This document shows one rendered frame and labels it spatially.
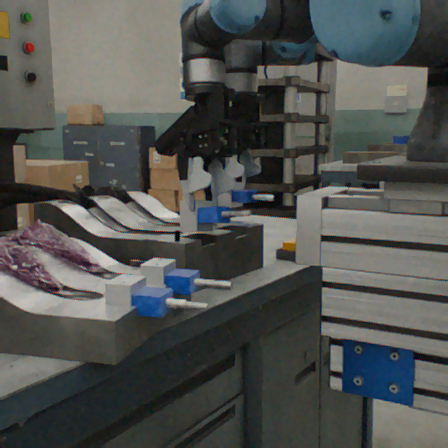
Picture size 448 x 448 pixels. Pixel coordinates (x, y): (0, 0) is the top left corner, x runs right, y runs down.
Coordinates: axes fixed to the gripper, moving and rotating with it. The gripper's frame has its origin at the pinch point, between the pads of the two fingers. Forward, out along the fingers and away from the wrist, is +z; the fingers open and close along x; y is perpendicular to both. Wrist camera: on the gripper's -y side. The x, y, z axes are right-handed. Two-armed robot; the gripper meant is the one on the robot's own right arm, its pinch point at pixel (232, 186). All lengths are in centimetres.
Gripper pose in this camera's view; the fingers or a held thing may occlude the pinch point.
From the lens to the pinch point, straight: 135.6
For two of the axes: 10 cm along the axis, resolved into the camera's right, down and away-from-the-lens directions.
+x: 5.6, -1.3, 8.2
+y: 8.3, 0.8, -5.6
